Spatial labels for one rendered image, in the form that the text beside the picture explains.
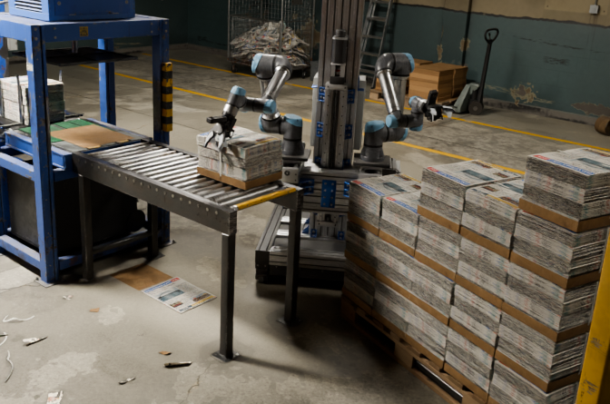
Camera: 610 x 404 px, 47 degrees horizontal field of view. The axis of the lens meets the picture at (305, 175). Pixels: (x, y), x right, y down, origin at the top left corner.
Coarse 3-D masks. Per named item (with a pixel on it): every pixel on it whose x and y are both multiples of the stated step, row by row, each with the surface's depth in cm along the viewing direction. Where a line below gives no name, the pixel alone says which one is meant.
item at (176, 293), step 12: (156, 288) 428; (168, 288) 429; (180, 288) 430; (192, 288) 430; (156, 300) 414; (168, 300) 414; (180, 300) 415; (192, 300) 416; (204, 300) 417; (180, 312) 401
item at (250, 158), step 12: (228, 144) 367; (240, 144) 366; (252, 144) 366; (264, 144) 370; (276, 144) 377; (228, 156) 369; (240, 156) 362; (252, 156) 365; (264, 156) 371; (276, 156) 378; (228, 168) 371; (240, 168) 365; (252, 168) 366; (264, 168) 373; (276, 168) 380; (240, 180) 367
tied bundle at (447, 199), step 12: (432, 180) 326; (444, 180) 319; (504, 180) 321; (420, 192) 334; (432, 192) 327; (444, 192) 320; (456, 192) 313; (420, 204) 335; (432, 204) 328; (444, 204) 321; (456, 204) 315; (444, 216) 322; (456, 216) 315
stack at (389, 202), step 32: (352, 192) 383; (384, 192) 367; (416, 192) 370; (352, 224) 386; (384, 224) 362; (416, 224) 340; (384, 256) 364; (448, 256) 322; (480, 256) 305; (352, 288) 395; (384, 288) 367; (416, 288) 346; (448, 288) 324; (352, 320) 398; (416, 320) 347; (480, 320) 309; (416, 352) 350; (448, 352) 330; (480, 352) 311; (480, 384) 313
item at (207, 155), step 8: (240, 128) 396; (200, 136) 380; (216, 136) 379; (200, 144) 381; (208, 144) 377; (216, 144) 373; (200, 152) 383; (208, 152) 379; (216, 152) 374; (200, 160) 385; (208, 160) 380; (216, 160) 376; (208, 168) 382; (216, 168) 378
